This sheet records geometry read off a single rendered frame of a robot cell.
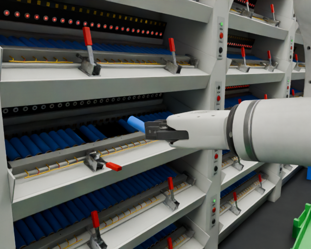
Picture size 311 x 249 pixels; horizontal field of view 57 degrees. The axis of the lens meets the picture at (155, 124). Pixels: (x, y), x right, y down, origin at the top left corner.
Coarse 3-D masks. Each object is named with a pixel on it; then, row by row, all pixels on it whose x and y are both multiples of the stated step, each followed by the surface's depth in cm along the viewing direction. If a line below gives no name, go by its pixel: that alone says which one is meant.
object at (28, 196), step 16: (48, 112) 66; (64, 112) 69; (80, 112) 73; (176, 112) 97; (160, 144) 77; (112, 160) 64; (128, 160) 66; (144, 160) 69; (160, 160) 75; (48, 176) 54; (64, 176) 55; (80, 176) 56; (96, 176) 59; (112, 176) 63; (128, 176) 68; (16, 192) 48; (32, 192) 49; (48, 192) 51; (64, 192) 54; (80, 192) 57; (16, 208) 47; (32, 208) 50
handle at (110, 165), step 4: (96, 156) 59; (96, 160) 59; (100, 160) 59; (104, 164) 57; (108, 164) 56; (112, 164) 56; (116, 164) 56; (112, 168) 56; (116, 168) 55; (120, 168) 55
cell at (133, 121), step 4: (132, 116) 55; (128, 120) 55; (132, 120) 54; (136, 120) 54; (140, 120) 54; (132, 124) 54; (136, 124) 53; (140, 124) 53; (136, 128) 54; (140, 128) 53; (144, 128) 52; (144, 132) 52
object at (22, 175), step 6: (132, 144) 71; (138, 144) 73; (108, 150) 66; (114, 150) 67; (84, 156) 61; (66, 162) 58; (72, 162) 59; (42, 168) 54; (48, 168) 55; (18, 174) 51; (24, 174) 51; (30, 174) 52
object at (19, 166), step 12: (84, 144) 62; (96, 144) 63; (108, 144) 65; (120, 144) 69; (144, 144) 73; (36, 156) 54; (48, 156) 55; (60, 156) 56; (72, 156) 59; (12, 168) 50; (24, 168) 51; (36, 168) 53
